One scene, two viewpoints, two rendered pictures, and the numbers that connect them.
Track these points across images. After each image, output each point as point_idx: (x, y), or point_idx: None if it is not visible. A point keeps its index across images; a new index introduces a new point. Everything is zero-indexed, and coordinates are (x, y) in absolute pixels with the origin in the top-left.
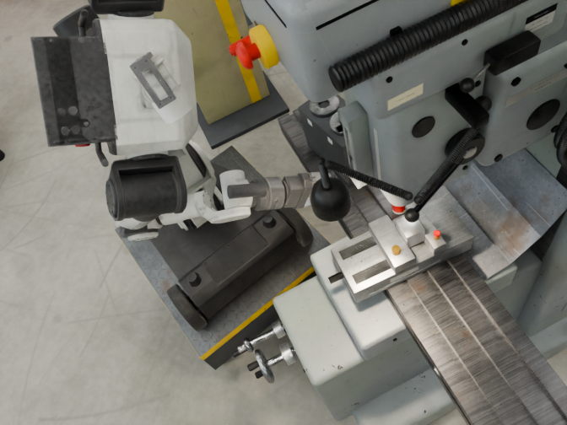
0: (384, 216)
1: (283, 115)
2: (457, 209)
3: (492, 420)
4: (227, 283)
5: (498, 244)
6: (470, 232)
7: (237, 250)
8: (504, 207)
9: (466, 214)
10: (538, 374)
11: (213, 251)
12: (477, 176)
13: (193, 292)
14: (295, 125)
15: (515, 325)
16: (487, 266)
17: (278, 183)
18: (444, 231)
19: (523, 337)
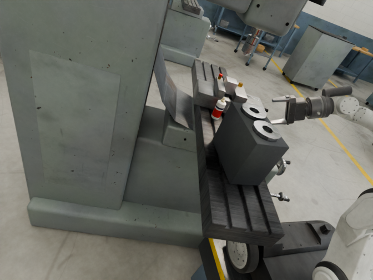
0: (238, 95)
1: (278, 233)
2: (179, 110)
3: (221, 71)
4: (298, 221)
5: (175, 91)
6: (181, 103)
7: (293, 236)
8: (167, 84)
9: (177, 106)
10: (201, 67)
11: (311, 253)
12: (165, 96)
13: (323, 224)
14: (266, 212)
15: (197, 74)
16: (185, 95)
17: (312, 97)
18: (208, 85)
19: (197, 71)
